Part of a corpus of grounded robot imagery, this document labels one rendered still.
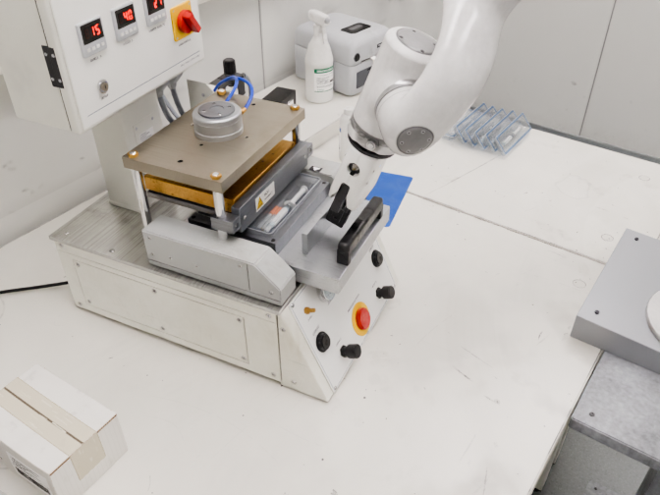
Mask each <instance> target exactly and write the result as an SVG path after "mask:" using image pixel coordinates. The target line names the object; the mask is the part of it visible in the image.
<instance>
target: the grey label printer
mask: <svg viewBox="0 0 660 495"><path fill-rule="evenodd" d="M328 16H329V17H330V24H329V25H328V26H326V33H327V39H328V43H329V44H330V48H331V51H332V55H333V90H335V91H338V92H341V93H343V94H346V95H348V96H352V95H355V94H357V93H359V92H361V91H362V89H363V86H364V84H365V82H366V79H367V77H368V74H369V72H370V70H371V67H372V65H373V62H374V60H375V58H376V55H377V53H378V50H379V48H380V45H381V43H382V41H383V38H384V36H385V34H386V32H387V31H388V30H389V29H388V28H387V27H385V26H382V25H380V24H377V23H373V22H369V21H366V20H362V19H359V18H355V17H352V16H348V15H345V14H341V13H332V14H329V15H328ZM313 24H315V22H313V21H309V22H306V23H304V24H302V25H300V26H298V27H297V29H296V32H295V58H296V75H297V77H299V78H301V79H304V80H305V62H304V58H305V54H306V50H307V47H308V44H309V43H310V41H311V40H312V38H313Z"/></svg>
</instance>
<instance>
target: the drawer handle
mask: <svg viewBox="0 0 660 495"><path fill-rule="evenodd" d="M382 216H383V198H382V197H379V196H374V197H373V198H372V199H371V200H370V201H369V203H368V204H367V205H366V207H365V208H364V209H363V211H362V212H361V213H360V215H359V216H358V217H357V219H356V220H355V222H354V223H353V224H352V226H351V227H350V228H349V230H348V231H347V232H346V234H345V235H344V236H343V238H342V239H341V241H339V243H338V249H337V263H340V264H344V265H347V266H348V265H349V264H350V263H351V252H352V251H353V250H354V248H355V247H356V245H357V244H358V242H359V241H360V239H361V238H362V236H363V235H364V234H365V232H366V231H367V229H368V228H369V227H370V225H371V224H372V222H373V221H374V219H375V218H377V219H381V218H382Z"/></svg>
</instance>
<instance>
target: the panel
mask: <svg viewBox="0 0 660 495"><path fill-rule="evenodd" d="M376 251H380V252H381V253H382V250H381V248H380V246H379V243H378V242H377V239H376V240H375V241H374V243H373V244H372V246H371V247H370V249H369V250H368V252H367V253H366V255H365V256H364V258H363V259H362V261H361V262H360V263H359V265H358V266H357V268H356V270H355V271H354V273H353V274H352V276H351V277H350V279H349V280H348V282H347V283H346V285H345V286H344V288H343V289H342V291H341V292H340V294H339V295H338V294H335V297H334V299H333V300H332V301H331V302H322V301H321V300H320V299H319V297H318V295H317V292H316V288H315V287H312V286H309V285H307V284H303V285H302V287H301V288H300V290H299V291H298V292H297V294H296V295H295V296H294V298H293V299H292V300H291V302H290V303H289V304H288V308H289V310H290V312H291V314H292V316H293V317H294V318H295V320H296V322H297V324H298V326H299V328H300V330H301V332H302V335H303V337H304V338H305V340H306V342H307V344H308V346H309V348H310V350H311V352H312V354H313V356H314V358H315V360H316V361H317V363H318V365H319V367H320V369H321V371H322V373H323V375H324V377H325V379H326V381H327V382H328V384H329V386H330V388H331V390H332V392H333V394H335V392H336V390H337V389H338V387H339V385H340V383H341V382H342V380H343V378H344V376H345V375H346V373H347V371H348V369H349V368H350V366H351V364H352V363H353V361H354V358H348V357H341V353H340V349H341V347H342V346H343V345H345V346H347V345H348V344H359V345H360V347H361V346H362V344H363V343H364V341H365V339H366V338H367V336H368V334H369V332H370V331H371V329H372V327H373V325H374V324H375V322H376V320H377V318H378V317H379V315H380V313H381V311H382V310H383V308H384V306H385V305H386V303H387V301H388V300H389V299H387V300H384V299H383V298H381V299H379V298H377V297H376V292H375V291H376V289H377V288H378V287H380V288H381V289H382V287H383V286H393V287H394V289H395V288H396V283H395V281H394V278H393V276H392V274H391V271H390V269H389V267H388V264H387V262H386V260H385V257H384V255H383V253H382V255H383V262H382V264H381V265H378V266H377V265H376V264H375V263H374V260H373V255H374V253H375V252H376ZM361 307H365V308H366V309H367V310H368V311H369V314H370V324H369V326H368V328H367V329H366V330H360V329H359V328H358V326H357V323H356V314H357V311H358V309H359V308H361ZM322 333H326V334H328V336H329V337H330V341H331V344H330V347H329V349H328V350H326V351H322V350H321V349H320V348H319V345H318V339H319V336H320V334H322Z"/></svg>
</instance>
